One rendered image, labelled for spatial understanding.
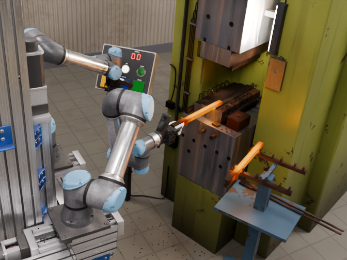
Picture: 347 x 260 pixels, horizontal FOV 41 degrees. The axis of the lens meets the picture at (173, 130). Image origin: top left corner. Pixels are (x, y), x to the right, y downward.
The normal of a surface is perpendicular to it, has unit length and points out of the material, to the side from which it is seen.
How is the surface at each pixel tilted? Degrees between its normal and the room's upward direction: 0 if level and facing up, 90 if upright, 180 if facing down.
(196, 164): 90
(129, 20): 90
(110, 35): 90
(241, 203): 0
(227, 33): 90
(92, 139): 0
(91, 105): 0
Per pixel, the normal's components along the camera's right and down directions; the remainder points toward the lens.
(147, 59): -0.19, 0.00
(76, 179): -0.04, -0.87
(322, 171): -0.65, 0.36
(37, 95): 0.49, 0.49
